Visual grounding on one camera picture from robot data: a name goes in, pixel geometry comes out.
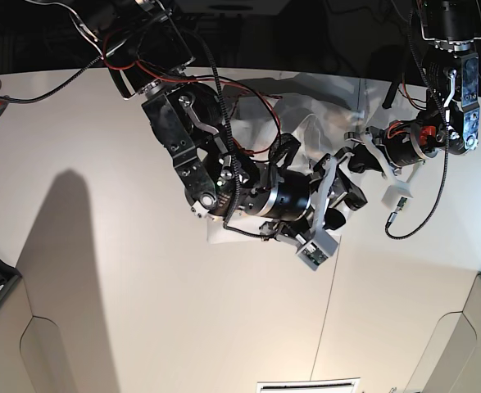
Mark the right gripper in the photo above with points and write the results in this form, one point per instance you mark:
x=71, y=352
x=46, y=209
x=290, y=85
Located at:
x=298, y=208

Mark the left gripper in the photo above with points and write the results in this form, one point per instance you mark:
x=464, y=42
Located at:
x=396, y=152

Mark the white t-shirt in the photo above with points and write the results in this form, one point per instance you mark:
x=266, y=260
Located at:
x=316, y=109

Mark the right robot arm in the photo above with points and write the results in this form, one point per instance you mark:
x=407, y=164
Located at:
x=147, y=52

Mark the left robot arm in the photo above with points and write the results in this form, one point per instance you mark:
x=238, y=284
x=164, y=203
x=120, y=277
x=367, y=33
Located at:
x=441, y=42

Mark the white vent grille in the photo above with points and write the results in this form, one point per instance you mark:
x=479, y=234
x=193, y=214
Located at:
x=347, y=385

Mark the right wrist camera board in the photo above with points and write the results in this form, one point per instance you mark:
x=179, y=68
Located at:
x=313, y=256

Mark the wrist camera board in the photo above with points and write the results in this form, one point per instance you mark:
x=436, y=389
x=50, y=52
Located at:
x=313, y=256
x=401, y=204

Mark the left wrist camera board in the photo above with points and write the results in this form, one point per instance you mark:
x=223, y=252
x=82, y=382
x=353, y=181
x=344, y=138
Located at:
x=401, y=204

